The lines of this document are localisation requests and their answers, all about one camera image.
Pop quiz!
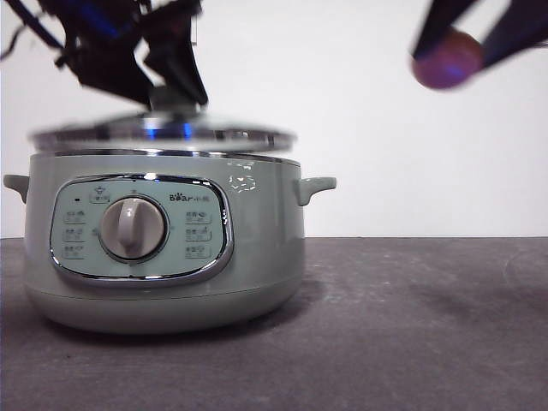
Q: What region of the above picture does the thin black cable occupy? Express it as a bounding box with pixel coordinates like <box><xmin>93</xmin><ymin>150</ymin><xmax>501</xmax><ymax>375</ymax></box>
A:
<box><xmin>0</xmin><ymin>0</ymin><xmax>65</xmax><ymax>62</ymax></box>

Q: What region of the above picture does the brown egg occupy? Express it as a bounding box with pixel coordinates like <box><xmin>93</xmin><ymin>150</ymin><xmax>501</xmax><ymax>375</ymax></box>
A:
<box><xmin>411</xmin><ymin>26</ymin><xmax>485</xmax><ymax>92</ymax></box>

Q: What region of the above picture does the glass lid with green knob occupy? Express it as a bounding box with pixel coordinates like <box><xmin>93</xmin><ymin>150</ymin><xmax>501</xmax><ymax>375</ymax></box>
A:
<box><xmin>27</xmin><ymin>85</ymin><xmax>298</xmax><ymax>154</ymax></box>

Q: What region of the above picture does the pale green electric cooking pot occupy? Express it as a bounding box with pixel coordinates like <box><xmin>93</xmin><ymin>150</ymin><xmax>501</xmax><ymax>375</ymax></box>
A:
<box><xmin>3</xmin><ymin>148</ymin><xmax>337</xmax><ymax>336</ymax></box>

